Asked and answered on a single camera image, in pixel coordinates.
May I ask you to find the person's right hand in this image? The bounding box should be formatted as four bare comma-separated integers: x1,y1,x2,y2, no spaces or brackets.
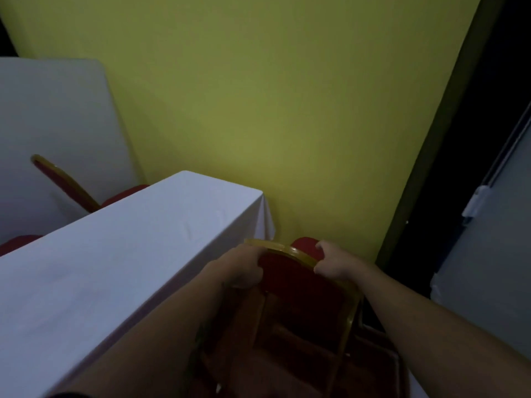
313,240,370,283

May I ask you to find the person's left hand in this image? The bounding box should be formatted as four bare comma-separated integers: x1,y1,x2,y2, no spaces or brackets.
205,243,269,290

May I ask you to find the red gold-framed banquet chair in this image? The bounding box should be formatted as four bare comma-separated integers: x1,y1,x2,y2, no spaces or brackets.
199,237,409,398
31,154,150,213
0,234,44,257

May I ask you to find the person's left forearm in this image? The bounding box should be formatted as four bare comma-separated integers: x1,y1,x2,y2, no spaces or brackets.
50,267,233,398

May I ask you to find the person's right forearm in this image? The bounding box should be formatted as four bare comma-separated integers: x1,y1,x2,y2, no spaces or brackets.
359,263,531,398

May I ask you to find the white tablecloth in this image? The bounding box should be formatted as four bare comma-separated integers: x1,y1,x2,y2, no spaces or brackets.
0,58,144,245
0,171,276,398

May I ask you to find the white door hinge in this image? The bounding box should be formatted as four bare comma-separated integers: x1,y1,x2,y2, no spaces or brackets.
462,185,491,219

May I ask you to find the grey door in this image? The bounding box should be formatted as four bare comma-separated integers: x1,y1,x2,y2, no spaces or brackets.
430,104,531,361

